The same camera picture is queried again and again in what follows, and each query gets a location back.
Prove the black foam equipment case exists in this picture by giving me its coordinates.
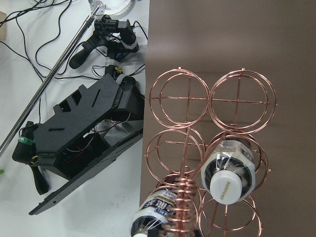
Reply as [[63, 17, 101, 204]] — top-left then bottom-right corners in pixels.
[[12, 74, 144, 215]]

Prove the copper wire bottle basket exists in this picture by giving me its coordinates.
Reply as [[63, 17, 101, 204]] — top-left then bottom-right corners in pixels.
[[144, 68, 277, 237]]

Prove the tea bottle in basket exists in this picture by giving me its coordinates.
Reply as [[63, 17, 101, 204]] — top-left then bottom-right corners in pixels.
[[200, 138, 256, 205]]

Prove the metal tripod pole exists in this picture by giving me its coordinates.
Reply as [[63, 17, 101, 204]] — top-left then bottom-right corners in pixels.
[[0, 0, 106, 156]]

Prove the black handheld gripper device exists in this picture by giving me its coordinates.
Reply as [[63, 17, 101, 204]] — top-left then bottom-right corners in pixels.
[[69, 15, 139, 69]]

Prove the tea bottle lying low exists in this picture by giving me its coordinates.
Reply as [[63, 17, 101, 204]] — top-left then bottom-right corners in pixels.
[[129, 182, 198, 237]]

